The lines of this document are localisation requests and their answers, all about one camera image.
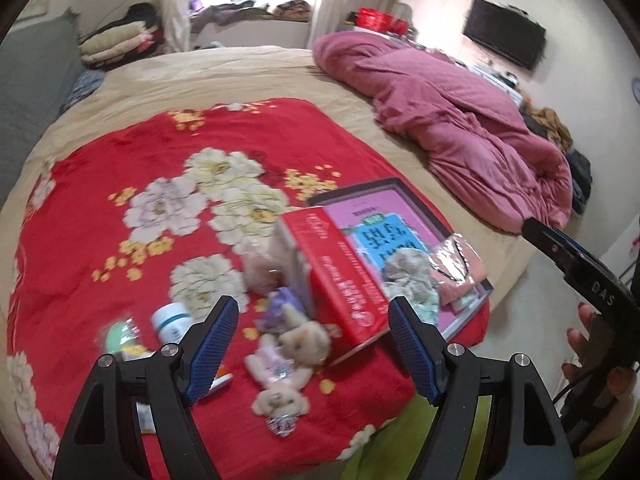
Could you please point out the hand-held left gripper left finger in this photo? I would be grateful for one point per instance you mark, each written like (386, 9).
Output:
(215, 350)

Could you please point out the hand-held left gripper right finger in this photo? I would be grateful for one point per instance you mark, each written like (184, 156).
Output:
(412, 355)

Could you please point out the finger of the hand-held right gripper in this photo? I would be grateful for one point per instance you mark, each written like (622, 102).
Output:
(575, 246)
(542, 237)

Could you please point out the pink pouch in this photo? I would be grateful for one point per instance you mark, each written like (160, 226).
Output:
(460, 265)

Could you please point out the large pink textbook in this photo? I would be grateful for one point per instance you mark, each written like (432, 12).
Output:
(360, 192)

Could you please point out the person's right hand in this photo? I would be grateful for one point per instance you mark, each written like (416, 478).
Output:
(582, 320)

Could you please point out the white jar teal band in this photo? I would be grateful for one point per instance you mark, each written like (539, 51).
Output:
(170, 322)

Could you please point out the dark blue clothes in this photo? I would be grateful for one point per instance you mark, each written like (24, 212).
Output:
(580, 180)

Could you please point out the fuzzy pink plush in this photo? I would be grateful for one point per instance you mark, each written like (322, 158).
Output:
(260, 270)

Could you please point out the green floral wipes packet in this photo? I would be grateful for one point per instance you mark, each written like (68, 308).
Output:
(120, 337)

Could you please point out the thick red book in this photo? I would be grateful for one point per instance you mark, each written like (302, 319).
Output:
(340, 280)

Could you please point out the brown clothes pile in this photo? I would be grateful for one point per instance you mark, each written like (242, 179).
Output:
(550, 125)

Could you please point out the pink and blue book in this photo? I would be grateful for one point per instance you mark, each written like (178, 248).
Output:
(370, 220)

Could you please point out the pink quilt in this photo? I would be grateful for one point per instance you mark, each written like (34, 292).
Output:
(450, 110)

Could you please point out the red floral blanket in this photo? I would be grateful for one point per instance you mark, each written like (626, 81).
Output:
(125, 160)

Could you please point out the red bags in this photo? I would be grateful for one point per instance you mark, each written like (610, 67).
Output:
(375, 20)

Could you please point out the metal chair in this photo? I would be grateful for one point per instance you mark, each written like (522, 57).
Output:
(397, 4)

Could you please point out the bed with beige sheet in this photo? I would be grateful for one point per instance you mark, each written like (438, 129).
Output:
(225, 75)

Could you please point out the blue patterned cloth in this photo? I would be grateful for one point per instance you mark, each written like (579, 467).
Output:
(85, 85)

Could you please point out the white window bench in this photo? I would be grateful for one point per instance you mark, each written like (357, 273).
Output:
(250, 35)

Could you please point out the stack of folded blankets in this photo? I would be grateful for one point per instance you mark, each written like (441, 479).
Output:
(115, 42)

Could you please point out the grey quilted headboard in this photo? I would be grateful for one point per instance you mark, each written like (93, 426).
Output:
(30, 75)

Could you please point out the grey clothes pile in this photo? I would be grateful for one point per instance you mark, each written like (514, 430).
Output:
(225, 12)

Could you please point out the patterned folded blanket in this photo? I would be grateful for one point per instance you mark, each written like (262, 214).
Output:
(292, 8)

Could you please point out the dark cloth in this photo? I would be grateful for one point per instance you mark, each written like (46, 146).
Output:
(137, 12)

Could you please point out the black wall television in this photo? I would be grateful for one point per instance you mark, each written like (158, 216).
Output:
(505, 32)

